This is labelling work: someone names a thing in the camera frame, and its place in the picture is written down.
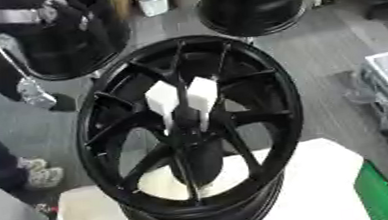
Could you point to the black spoked wheel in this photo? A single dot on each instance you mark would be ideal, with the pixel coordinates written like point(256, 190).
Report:
point(260, 86)

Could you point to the white foam block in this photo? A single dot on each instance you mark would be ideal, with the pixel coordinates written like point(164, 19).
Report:
point(321, 184)

